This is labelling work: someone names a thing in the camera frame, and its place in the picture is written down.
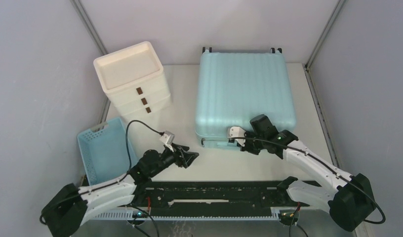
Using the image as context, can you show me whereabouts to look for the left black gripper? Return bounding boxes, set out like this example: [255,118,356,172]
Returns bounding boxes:
[149,142,198,177]

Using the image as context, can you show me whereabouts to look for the light blue hard-shell suitcase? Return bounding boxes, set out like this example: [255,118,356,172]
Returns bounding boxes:
[195,48,297,150]

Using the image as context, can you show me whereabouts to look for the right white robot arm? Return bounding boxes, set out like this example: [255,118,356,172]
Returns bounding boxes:
[227,114,380,232]

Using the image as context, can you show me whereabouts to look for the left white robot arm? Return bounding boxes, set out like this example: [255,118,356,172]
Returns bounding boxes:
[39,144,199,237]

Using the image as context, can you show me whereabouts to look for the light blue perforated plastic basket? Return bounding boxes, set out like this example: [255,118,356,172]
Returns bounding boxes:
[77,117,139,185]

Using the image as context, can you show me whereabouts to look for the white three-drawer storage cabinet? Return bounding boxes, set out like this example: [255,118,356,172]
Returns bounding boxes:
[93,41,172,121]

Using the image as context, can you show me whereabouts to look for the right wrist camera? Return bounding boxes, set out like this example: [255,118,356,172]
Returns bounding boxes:
[227,126,246,147]

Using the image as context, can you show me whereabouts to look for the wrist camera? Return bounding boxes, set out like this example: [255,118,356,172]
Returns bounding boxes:
[227,126,246,147]
[159,131,175,152]

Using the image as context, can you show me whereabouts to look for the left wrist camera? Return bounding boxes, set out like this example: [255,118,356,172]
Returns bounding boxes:
[159,131,175,152]

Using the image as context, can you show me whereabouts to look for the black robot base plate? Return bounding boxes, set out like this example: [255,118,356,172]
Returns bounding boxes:
[115,178,320,218]

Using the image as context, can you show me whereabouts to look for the aluminium frame rails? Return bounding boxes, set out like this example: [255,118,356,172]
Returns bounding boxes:
[57,186,372,237]

